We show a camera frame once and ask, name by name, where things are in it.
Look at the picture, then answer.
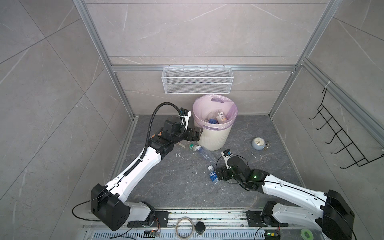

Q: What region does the green tape roll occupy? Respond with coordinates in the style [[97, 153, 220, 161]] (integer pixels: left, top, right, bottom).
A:
[[300, 229, 314, 240]]

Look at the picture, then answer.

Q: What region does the clear bottle orange white label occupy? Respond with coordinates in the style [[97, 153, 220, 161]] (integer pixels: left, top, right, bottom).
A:
[[214, 111, 228, 124]]

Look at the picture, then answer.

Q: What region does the green label square clear bottle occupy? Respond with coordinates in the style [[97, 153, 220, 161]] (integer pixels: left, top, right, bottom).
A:
[[177, 142, 199, 152]]

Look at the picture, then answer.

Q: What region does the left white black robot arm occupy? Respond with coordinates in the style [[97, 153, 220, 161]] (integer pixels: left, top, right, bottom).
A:
[[91, 120, 203, 231]]

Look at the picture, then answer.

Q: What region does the black wire hook rack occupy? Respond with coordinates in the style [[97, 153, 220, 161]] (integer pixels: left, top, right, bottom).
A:
[[308, 88, 384, 170]]

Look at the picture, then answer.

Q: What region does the cream ribbed trash bin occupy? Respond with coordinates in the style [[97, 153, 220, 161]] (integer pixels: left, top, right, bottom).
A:
[[195, 121, 234, 151]]

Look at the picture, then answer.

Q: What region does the Pocari Sweat bottle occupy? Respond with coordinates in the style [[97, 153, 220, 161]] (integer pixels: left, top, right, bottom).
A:
[[208, 166, 219, 183]]

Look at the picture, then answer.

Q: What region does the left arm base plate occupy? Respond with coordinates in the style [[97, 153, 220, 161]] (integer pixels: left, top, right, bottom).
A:
[[127, 211, 170, 229]]

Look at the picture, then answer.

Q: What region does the black corrugated cable hose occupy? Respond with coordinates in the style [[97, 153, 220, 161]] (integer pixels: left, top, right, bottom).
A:
[[140, 101, 184, 160]]

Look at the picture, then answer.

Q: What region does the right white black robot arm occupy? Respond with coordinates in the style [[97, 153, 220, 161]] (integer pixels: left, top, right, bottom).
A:
[[216, 150, 357, 240]]

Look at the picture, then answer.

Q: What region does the pink plastic bin liner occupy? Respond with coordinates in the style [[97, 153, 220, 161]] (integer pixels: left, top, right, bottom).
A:
[[193, 94, 238, 131]]

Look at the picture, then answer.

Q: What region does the black round device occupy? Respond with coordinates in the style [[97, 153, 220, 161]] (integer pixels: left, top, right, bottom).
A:
[[195, 221, 206, 235]]

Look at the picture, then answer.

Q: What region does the long clear blue-tint bottle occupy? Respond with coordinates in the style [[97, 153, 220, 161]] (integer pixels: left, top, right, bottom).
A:
[[197, 146, 217, 164]]

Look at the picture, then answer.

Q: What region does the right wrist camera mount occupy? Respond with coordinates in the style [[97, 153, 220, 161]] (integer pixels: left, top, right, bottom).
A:
[[221, 149, 233, 159]]

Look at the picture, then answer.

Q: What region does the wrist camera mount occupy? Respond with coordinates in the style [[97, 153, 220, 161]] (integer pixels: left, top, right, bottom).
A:
[[221, 149, 233, 159], [179, 108, 192, 130]]

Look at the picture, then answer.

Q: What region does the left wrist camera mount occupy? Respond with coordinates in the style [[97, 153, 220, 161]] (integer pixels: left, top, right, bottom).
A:
[[179, 108, 192, 130]]

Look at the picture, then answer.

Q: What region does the Pocari Sweat bottle label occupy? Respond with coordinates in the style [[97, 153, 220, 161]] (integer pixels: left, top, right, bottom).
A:
[[208, 119, 219, 124]]

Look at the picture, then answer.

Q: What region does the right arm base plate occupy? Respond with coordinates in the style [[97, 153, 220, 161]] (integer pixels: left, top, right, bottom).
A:
[[245, 211, 289, 227]]

